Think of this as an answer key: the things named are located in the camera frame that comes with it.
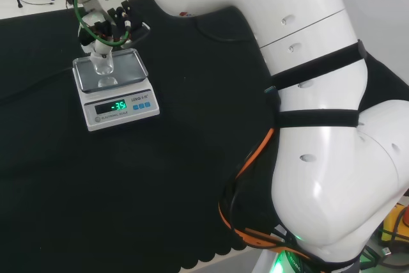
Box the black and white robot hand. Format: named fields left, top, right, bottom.
left=77, top=0, right=132, bottom=63

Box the small clear glass beaker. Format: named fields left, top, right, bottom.
left=90, top=51, right=115, bottom=76

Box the white electronic balance steel pan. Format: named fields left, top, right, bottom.
left=72, top=48, right=161, bottom=133

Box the black bench cloth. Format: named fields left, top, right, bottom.
left=0, top=0, right=409, bottom=273

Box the yellow stop button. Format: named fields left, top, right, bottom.
left=381, top=203, right=409, bottom=242

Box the green cable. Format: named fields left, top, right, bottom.
left=72, top=0, right=130, bottom=47

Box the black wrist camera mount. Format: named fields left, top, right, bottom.
left=107, top=0, right=151, bottom=49

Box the orange cable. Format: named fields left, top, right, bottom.
left=217, top=127, right=321, bottom=265

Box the black arm strap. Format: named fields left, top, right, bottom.
left=275, top=109, right=360, bottom=130
left=269, top=39, right=369, bottom=90

